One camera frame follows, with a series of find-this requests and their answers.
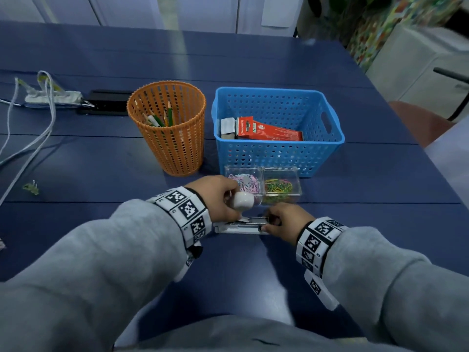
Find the person's right hand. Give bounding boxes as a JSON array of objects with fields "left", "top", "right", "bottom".
[{"left": 260, "top": 202, "right": 316, "bottom": 247}]

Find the person's left hand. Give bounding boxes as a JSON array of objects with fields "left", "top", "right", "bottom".
[{"left": 184, "top": 175, "right": 244, "bottom": 224}]

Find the white and silver stapler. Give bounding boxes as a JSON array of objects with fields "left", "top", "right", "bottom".
[{"left": 213, "top": 191, "right": 272, "bottom": 236}]

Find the person's left forearm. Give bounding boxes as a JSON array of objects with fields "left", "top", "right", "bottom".
[{"left": 0, "top": 199, "right": 191, "bottom": 352}]

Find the person's right forearm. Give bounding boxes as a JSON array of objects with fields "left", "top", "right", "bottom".
[{"left": 322, "top": 226, "right": 469, "bottom": 352}]

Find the clear box of paper clips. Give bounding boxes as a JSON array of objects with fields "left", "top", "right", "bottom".
[{"left": 224, "top": 165, "right": 265, "bottom": 206}]

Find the clear box of rubber bands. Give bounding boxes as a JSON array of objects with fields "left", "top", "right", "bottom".
[{"left": 259, "top": 166, "right": 302, "bottom": 206}]

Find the left marker-printed wristband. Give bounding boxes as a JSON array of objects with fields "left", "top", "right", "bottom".
[{"left": 146, "top": 186, "right": 213, "bottom": 283}]

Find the marker-printed wristband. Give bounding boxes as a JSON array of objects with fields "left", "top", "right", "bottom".
[
  {"left": 296, "top": 216, "right": 349, "bottom": 312},
  {"left": 146, "top": 186, "right": 213, "bottom": 283}
]

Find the right marker-printed wristband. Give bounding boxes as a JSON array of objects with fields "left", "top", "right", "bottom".
[{"left": 296, "top": 216, "right": 349, "bottom": 312}]

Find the small white box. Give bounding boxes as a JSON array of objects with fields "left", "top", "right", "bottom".
[{"left": 220, "top": 117, "right": 237, "bottom": 140}]

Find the blue perforated plastic basket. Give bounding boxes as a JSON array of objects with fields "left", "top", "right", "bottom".
[{"left": 211, "top": 87, "right": 346, "bottom": 178}]

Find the orange perforated pen cup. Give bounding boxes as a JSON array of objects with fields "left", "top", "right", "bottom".
[{"left": 126, "top": 81, "right": 207, "bottom": 177}]

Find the red cardboard box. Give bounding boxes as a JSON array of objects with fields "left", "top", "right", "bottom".
[{"left": 235, "top": 116, "right": 304, "bottom": 142}]

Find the person's grey clothed torso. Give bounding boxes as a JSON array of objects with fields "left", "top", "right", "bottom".
[{"left": 113, "top": 314, "right": 416, "bottom": 352}]

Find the brown chair seat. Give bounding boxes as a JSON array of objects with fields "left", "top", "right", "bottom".
[{"left": 388, "top": 101, "right": 456, "bottom": 148}]

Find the pale lilac cloth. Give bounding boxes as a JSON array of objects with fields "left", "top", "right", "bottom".
[{"left": 424, "top": 116, "right": 469, "bottom": 211}]

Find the white cabinet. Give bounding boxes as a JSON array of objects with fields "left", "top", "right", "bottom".
[{"left": 0, "top": 0, "right": 305, "bottom": 38}]

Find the white power strip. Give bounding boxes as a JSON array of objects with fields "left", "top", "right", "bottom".
[{"left": 24, "top": 90, "right": 84, "bottom": 106}]

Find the white storage unit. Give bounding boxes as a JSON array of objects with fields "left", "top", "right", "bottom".
[{"left": 365, "top": 24, "right": 469, "bottom": 121}]

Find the colourful patterned cloth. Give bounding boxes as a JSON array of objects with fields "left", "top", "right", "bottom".
[{"left": 346, "top": 0, "right": 467, "bottom": 73}]

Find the black bar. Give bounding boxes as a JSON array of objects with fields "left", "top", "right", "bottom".
[{"left": 433, "top": 67, "right": 469, "bottom": 85}]

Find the white cable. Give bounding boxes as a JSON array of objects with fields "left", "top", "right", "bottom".
[
  {"left": 0, "top": 70, "right": 57, "bottom": 207},
  {"left": 0, "top": 77, "right": 20, "bottom": 157}
]

